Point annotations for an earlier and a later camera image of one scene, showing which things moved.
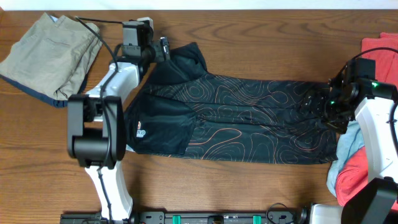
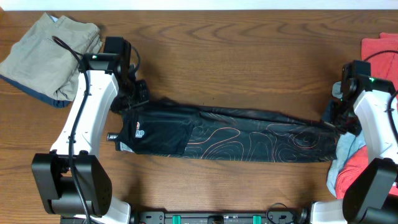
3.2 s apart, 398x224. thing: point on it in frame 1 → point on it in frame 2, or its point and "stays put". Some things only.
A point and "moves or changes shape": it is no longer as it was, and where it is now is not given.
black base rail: [279, 217] stays put
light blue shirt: [347, 143] stays put
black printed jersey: [178, 107] moves or changes shape
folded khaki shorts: [55, 56] stays put
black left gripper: [165, 46] → [143, 86]
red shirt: [383, 48] stays put
